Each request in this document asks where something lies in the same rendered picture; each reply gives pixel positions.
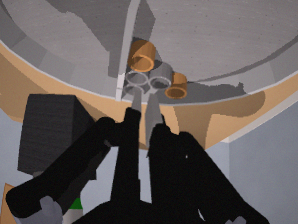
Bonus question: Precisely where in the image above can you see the grey round turntable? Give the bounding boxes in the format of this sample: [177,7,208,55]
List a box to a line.
[0,0,298,106]

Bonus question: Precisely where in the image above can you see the bronze bushing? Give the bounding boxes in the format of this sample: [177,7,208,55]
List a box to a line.
[165,73,187,99]
[127,40,156,72]

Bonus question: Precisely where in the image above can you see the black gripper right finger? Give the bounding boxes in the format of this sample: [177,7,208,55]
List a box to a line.
[145,93,270,224]

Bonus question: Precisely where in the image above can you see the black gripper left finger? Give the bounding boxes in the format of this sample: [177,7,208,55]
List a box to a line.
[5,90,142,224]

